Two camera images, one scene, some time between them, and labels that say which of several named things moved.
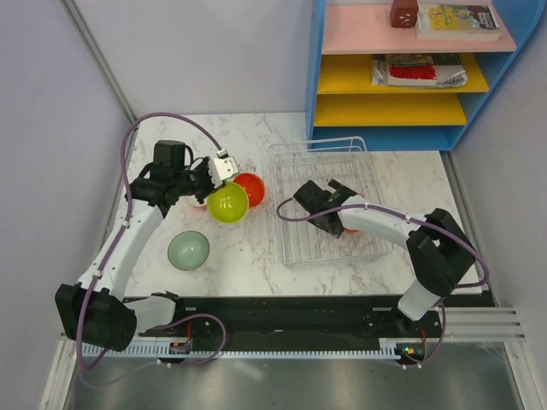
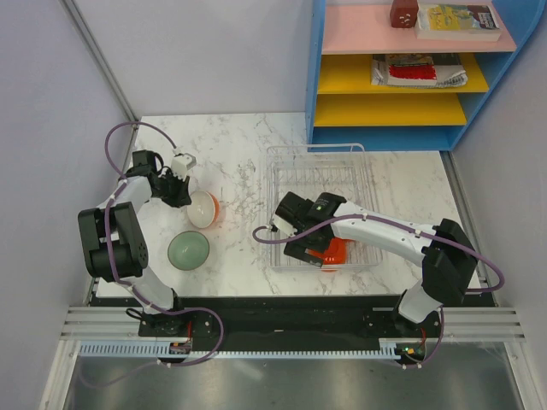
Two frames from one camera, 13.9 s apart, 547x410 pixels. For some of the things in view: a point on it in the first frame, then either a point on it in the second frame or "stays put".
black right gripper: x=335 y=184 -> x=296 y=248
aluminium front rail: x=482 y=324 stays put
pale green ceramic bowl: x=188 y=250 stays put
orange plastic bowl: x=254 y=187 -> x=335 y=253
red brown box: x=403 y=14 stays put
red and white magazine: x=420 y=70 stays put
